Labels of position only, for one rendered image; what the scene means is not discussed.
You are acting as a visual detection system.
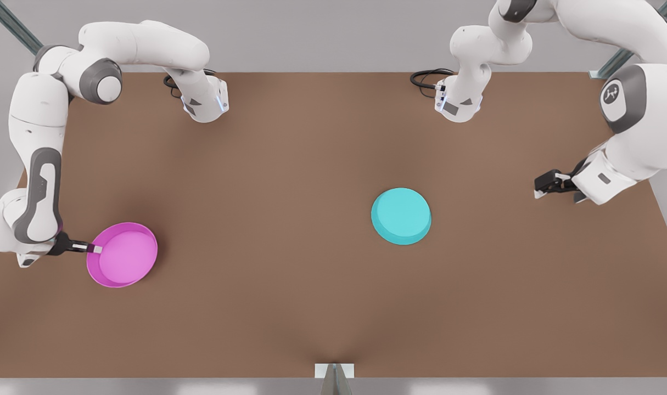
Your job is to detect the silver frame post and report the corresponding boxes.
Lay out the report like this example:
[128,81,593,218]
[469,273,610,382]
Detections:
[588,0,667,81]
[315,363,355,395]
[0,0,44,55]

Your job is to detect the black cable loop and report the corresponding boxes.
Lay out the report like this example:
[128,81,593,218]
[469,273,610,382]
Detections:
[410,69,456,100]
[163,69,217,100]

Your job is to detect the pink plate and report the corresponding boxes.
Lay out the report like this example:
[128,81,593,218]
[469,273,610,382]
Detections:
[86,222,159,289]

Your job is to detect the blue plate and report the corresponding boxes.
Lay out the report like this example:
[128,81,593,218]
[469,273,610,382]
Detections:
[371,188,432,246]

